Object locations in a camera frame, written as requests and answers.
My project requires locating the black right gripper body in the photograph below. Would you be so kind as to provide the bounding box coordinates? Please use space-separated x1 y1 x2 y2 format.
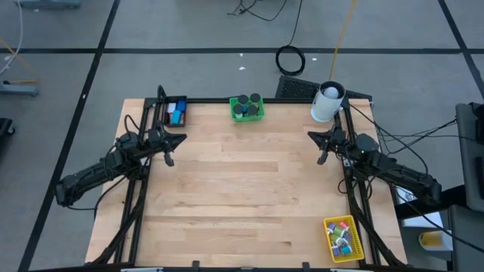
325 128 348 155

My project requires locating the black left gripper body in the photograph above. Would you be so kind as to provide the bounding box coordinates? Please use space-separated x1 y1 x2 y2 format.
145 128 169 156

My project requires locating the black plastic basket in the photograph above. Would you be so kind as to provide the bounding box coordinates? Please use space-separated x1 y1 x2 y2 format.
162 95 188 128

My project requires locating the black perforated floor mat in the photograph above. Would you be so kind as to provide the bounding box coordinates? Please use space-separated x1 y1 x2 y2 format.
274 75 374 102

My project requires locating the green plastic basket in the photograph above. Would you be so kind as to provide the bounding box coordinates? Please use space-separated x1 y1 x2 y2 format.
229 96 266 123

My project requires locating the yellow plastic basket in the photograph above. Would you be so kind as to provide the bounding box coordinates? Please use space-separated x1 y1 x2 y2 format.
323 215 365 264

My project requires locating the grey side desk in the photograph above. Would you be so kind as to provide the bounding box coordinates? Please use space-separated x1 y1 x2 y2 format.
455 101 484 213

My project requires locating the yellow white container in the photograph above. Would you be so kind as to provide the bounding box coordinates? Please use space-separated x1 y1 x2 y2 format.
418 230 454 252

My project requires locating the grey cart base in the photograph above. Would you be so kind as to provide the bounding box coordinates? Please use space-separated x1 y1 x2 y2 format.
0 79 40 97

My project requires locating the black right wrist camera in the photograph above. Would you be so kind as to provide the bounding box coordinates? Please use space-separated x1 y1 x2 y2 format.
330 128 347 145

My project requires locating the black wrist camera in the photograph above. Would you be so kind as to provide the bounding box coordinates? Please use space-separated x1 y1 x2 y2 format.
330 128 347 145
147 128 164 147

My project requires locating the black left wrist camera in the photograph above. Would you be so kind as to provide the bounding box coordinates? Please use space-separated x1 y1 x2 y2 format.
147 128 164 147

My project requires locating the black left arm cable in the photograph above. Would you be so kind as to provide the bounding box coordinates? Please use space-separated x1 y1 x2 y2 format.
67 113 141 221

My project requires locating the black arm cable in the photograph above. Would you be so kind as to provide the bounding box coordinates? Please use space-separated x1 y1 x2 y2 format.
338 101 459 197
67 113 141 221

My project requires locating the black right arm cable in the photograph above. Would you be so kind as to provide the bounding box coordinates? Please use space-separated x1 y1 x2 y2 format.
338 101 459 197

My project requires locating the yellow hanging cable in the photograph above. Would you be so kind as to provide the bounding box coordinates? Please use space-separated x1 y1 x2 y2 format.
327 0 358 81

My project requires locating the black floor cable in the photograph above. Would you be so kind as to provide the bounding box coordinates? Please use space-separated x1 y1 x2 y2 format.
226 0 304 48

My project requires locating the white floor cable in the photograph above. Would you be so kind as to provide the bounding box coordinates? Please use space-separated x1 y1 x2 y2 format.
0 0 24 76

